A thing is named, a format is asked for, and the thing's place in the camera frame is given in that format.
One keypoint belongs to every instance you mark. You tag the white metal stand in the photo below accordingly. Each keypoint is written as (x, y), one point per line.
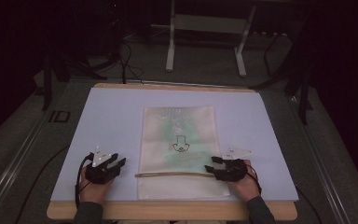
(209, 24)

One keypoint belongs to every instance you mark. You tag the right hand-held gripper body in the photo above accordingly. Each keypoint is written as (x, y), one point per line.
(233, 171)

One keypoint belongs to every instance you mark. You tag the aluminium floor rail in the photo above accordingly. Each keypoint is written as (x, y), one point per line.
(15, 168)
(323, 168)

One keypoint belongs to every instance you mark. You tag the light blue table mat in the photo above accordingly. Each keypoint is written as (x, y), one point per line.
(115, 118)

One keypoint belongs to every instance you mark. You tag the white mesh zipper bag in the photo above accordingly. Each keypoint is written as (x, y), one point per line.
(183, 124)

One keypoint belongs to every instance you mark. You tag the person's right hand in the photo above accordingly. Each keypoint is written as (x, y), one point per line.
(245, 189)

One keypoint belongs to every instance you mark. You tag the black tripod stand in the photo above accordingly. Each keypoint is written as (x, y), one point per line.
(47, 81)
(304, 93)

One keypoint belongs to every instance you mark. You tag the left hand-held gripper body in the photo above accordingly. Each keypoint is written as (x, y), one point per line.
(101, 172)

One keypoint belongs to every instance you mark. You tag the person's left hand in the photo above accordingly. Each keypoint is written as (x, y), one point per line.
(94, 191)

